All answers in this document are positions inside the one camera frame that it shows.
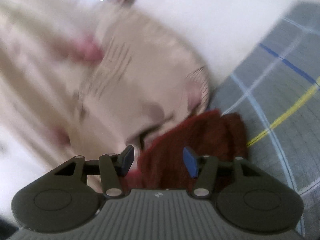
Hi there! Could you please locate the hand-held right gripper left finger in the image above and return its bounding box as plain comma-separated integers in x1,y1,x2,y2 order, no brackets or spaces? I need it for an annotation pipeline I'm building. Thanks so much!
46,145,135,201

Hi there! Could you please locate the beige printed curtain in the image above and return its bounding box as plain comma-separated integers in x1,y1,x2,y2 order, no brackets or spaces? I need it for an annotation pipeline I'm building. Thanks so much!
0,0,211,188

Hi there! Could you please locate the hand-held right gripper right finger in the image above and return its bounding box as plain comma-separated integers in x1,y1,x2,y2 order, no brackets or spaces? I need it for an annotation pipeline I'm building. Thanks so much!
182,147,263,201

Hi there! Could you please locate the grey checked bed sheet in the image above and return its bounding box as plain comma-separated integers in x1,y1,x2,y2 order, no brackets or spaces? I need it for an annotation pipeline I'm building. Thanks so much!
206,1,320,240

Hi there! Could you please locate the maroon knitted cloth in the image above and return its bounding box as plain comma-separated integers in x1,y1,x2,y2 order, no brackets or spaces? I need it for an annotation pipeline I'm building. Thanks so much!
126,108,251,191

